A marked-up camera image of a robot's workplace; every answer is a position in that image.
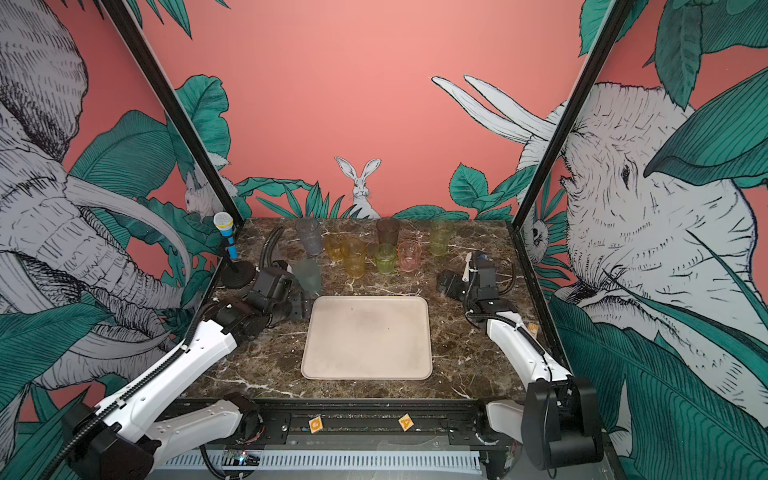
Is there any amber plastic glass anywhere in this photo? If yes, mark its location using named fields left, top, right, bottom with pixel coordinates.
left=323, top=233, right=345, bottom=263

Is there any beige square tray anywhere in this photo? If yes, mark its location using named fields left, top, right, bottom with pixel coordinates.
left=301, top=296, right=433, bottom=381

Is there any blue grey plastic glass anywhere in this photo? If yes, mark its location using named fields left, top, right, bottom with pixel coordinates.
left=295, top=217, right=324, bottom=257

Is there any clear plastic glass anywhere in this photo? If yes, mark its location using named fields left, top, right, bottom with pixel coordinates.
left=272, top=260, right=293, bottom=273

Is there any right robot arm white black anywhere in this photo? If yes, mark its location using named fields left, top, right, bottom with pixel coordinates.
left=437, top=250, right=604, bottom=471

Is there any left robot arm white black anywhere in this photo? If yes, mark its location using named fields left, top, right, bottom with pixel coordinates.
left=41, top=261, right=307, bottom=479

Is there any teal frosted glass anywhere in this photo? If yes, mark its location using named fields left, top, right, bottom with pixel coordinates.
left=293, top=258, right=322, bottom=298

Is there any toy microphone on stand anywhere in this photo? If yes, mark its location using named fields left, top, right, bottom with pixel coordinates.
left=213, top=211, right=256, bottom=289

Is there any pink plastic glass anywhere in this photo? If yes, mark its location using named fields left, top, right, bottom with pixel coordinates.
left=397, top=240, right=422, bottom=272

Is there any tall light green glass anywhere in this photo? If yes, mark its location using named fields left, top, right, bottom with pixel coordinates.
left=429, top=219, right=454, bottom=257

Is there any green plastic glass short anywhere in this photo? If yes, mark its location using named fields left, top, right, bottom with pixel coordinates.
left=374, top=243, right=397, bottom=274

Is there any yellow plastic glass front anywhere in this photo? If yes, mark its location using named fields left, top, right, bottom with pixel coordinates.
left=341, top=238, right=367, bottom=279

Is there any dark brown plastic glass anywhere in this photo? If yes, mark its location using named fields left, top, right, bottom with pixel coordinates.
left=376, top=217, right=400, bottom=246

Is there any black front rail base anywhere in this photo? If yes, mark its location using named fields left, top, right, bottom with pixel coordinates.
left=192, top=398, right=521, bottom=449

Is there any right black frame post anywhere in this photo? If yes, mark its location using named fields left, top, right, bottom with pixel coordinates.
left=511, top=0, right=634, bottom=232

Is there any black frame post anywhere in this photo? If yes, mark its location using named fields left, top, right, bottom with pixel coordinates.
left=511, top=0, right=634, bottom=232
left=101, top=0, right=244, bottom=227

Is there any left black frame post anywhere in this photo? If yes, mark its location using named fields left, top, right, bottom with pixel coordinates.
left=101, top=0, right=244, bottom=227

